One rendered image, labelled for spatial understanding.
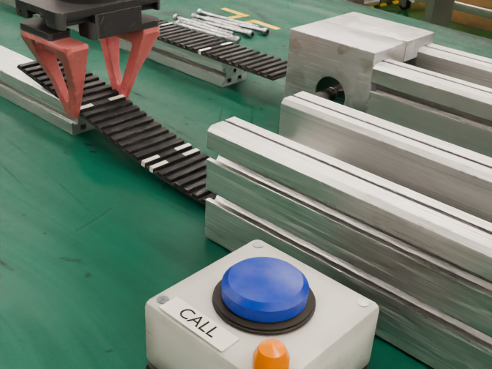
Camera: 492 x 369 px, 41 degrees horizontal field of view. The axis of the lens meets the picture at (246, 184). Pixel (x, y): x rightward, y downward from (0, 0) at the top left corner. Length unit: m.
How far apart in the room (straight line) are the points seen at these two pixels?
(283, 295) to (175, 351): 0.06
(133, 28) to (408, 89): 0.23
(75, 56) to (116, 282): 0.20
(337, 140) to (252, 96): 0.27
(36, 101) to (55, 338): 0.33
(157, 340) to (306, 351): 0.07
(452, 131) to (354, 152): 0.12
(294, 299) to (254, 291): 0.02
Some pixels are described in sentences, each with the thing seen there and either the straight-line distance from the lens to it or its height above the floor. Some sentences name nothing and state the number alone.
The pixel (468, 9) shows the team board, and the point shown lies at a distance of 3.64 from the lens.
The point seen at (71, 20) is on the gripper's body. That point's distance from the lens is 0.54.
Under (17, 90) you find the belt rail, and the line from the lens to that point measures 0.69.
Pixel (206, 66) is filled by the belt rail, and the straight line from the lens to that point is 0.75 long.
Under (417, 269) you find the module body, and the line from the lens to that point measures 0.36.
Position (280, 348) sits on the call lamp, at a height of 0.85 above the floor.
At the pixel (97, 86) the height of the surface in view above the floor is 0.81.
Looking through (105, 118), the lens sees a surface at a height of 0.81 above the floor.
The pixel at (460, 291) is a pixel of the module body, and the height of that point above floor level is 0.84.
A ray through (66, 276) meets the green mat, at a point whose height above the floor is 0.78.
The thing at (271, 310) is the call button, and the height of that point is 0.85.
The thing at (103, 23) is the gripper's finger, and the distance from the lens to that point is 0.55.
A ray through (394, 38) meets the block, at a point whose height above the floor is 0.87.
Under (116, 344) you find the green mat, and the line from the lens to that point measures 0.38.
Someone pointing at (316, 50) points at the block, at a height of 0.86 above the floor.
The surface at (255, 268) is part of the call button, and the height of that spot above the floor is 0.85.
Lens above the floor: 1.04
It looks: 29 degrees down
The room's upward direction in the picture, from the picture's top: 3 degrees clockwise
